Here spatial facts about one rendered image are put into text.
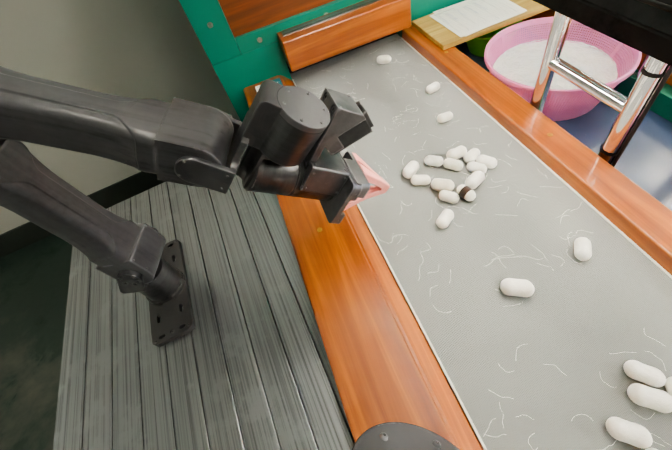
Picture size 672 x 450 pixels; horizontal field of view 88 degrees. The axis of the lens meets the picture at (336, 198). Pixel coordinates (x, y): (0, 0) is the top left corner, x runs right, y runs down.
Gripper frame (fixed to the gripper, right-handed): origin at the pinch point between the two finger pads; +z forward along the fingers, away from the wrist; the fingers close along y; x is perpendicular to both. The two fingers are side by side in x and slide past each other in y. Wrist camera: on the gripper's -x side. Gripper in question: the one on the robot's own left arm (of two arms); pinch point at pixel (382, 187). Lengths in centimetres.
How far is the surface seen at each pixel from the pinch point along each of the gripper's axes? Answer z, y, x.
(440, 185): 11.2, 0.7, -1.8
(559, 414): 9.1, -30.6, 2.3
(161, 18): -23, 130, 32
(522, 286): 11.1, -18.2, -2.2
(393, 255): 3.4, -6.5, 7.1
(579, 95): 35.3, 7.6, -21.6
